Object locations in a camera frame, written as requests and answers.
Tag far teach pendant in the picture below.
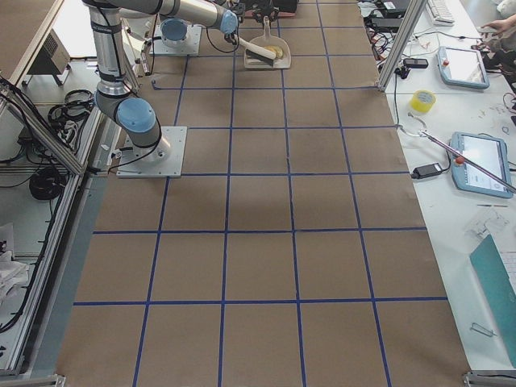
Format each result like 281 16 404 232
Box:
437 46 490 89

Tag teach pendant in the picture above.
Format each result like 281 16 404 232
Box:
437 46 490 89
450 132 514 198

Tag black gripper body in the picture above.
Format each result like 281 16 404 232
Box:
252 0 279 23

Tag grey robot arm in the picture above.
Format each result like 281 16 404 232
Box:
83 1 169 162
83 1 238 62

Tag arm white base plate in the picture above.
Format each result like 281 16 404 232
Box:
116 126 187 178
150 25 202 56

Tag beige plastic dustpan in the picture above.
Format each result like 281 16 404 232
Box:
239 16 291 70

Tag black power adapter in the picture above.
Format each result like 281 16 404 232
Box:
410 163 443 180

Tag near teach pendant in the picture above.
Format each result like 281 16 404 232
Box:
450 132 514 198

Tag teal folder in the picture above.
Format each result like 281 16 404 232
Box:
470 235 515 367

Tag beige hand brush black bristles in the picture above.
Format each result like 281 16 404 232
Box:
239 38 276 67

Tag yellow tape roll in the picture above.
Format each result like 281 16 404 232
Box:
409 89 436 114

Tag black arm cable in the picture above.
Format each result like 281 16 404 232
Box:
205 26 241 54

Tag aluminium frame post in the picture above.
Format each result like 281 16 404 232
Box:
377 0 427 92

